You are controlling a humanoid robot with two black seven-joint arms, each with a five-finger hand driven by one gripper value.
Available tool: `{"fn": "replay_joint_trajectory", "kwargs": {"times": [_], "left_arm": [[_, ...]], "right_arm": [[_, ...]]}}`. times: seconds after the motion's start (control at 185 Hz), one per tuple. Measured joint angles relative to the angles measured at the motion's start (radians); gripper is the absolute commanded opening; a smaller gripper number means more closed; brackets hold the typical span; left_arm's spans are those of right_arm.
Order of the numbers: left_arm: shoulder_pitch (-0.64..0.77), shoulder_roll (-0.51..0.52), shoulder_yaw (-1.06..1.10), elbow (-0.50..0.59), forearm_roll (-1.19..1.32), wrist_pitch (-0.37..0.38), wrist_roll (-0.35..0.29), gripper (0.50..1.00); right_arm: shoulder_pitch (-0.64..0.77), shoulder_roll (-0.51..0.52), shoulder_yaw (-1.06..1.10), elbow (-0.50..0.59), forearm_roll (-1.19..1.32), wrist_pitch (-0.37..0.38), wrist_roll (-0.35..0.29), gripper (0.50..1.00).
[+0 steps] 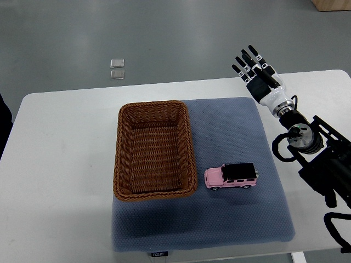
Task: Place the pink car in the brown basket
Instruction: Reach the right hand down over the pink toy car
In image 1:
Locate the dark object left edge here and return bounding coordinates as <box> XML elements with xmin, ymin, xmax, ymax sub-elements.
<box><xmin>0</xmin><ymin>96</ymin><xmax>13</xmax><ymax>157</ymax></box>

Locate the black cable loop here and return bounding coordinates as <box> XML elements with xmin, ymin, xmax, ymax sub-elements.
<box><xmin>271</xmin><ymin>133</ymin><xmax>297</xmax><ymax>162</ymax></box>

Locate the brown wicker basket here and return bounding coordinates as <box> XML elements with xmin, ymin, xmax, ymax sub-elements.
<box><xmin>113</xmin><ymin>100</ymin><xmax>197</xmax><ymax>202</ymax></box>

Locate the lower floor socket plate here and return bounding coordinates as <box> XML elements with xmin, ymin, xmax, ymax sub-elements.
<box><xmin>110</xmin><ymin>69</ymin><xmax>125</xmax><ymax>80</ymax></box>

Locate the wooden box corner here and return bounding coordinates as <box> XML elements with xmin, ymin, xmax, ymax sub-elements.
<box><xmin>312</xmin><ymin>0</ymin><xmax>351</xmax><ymax>12</ymax></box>

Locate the black cable lower right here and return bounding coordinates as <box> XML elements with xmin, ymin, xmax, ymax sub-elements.
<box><xmin>323</xmin><ymin>211</ymin><xmax>351</xmax><ymax>254</ymax></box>

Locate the upper floor socket plate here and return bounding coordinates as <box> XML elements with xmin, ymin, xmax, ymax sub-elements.
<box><xmin>110</xmin><ymin>59</ymin><xmax>124</xmax><ymax>68</ymax></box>

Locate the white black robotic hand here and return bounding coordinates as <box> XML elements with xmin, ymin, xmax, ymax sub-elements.
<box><xmin>231</xmin><ymin>45</ymin><xmax>294</xmax><ymax>115</ymax></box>

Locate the floor socket plate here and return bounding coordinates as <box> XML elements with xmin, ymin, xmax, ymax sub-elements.
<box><xmin>110</xmin><ymin>59</ymin><xmax>124</xmax><ymax>68</ymax></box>
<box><xmin>110</xmin><ymin>69</ymin><xmax>125</xmax><ymax>80</ymax></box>

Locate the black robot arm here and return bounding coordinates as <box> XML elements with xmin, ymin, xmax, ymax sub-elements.
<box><xmin>232</xmin><ymin>45</ymin><xmax>350</xmax><ymax>208</ymax></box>

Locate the blue-grey padded mat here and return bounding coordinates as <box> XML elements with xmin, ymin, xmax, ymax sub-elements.
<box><xmin>112</xmin><ymin>98</ymin><xmax>295</xmax><ymax>252</ymax></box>

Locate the pink toy car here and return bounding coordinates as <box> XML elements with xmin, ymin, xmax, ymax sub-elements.
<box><xmin>204</xmin><ymin>163</ymin><xmax>259</xmax><ymax>191</ymax></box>

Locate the white table leg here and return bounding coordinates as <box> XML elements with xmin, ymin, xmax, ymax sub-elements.
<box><xmin>291</xmin><ymin>251</ymin><xmax>307</xmax><ymax>263</ymax></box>

